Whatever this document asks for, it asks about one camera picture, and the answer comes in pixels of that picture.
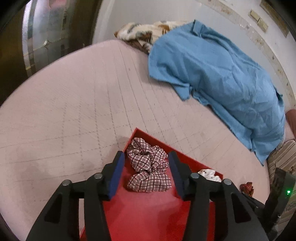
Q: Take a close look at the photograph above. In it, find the red white plaid scrunchie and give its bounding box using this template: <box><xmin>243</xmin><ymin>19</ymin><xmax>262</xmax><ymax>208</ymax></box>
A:
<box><xmin>126</xmin><ymin>138</ymin><xmax>171</xmax><ymax>193</ymax></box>

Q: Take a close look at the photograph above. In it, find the striped floral pillow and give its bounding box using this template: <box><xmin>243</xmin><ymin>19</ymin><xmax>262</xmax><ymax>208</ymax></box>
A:
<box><xmin>267</xmin><ymin>140</ymin><xmax>295</xmax><ymax>234</ymax></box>

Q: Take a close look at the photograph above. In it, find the red polka dot scrunchie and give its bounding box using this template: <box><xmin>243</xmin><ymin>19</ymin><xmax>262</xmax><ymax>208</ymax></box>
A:
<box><xmin>240</xmin><ymin>182</ymin><xmax>254</xmax><ymax>197</ymax></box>

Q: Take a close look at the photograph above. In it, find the stained glass wooden door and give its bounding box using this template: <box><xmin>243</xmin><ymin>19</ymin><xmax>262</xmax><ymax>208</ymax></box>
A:
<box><xmin>1</xmin><ymin>0</ymin><xmax>102</xmax><ymax>103</ymax></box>

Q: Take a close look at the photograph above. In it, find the white cherry print scrunchie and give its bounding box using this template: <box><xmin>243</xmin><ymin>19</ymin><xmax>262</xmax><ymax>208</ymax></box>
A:
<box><xmin>198</xmin><ymin>169</ymin><xmax>222</xmax><ymax>183</ymax></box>

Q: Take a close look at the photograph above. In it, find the red tray box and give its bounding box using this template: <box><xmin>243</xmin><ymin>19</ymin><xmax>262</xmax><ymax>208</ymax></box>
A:
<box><xmin>79</xmin><ymin>127</ymin><xmax>224</xmax><ymax>241</ymax></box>

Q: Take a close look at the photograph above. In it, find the pink bolster cushion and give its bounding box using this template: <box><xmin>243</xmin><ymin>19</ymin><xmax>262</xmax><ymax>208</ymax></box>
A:
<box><xmin>284</xmin><ymin>109</ymin><xmax>296</xmax><ymax>142</ymax></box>

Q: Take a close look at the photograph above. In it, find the brown white floral blanket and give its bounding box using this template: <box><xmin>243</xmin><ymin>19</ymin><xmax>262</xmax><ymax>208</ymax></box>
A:
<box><xmin>114</xmin><ymin>21</ymin><xmax>189</xmax><ymax>55</ymax></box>

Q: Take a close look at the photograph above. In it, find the blue cloth sheet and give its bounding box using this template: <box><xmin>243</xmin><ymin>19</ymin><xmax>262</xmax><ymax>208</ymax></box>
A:
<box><xmin>148</xmin><ymin>21</ymin><xmax>285</xmax><ymax>163</ymax></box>

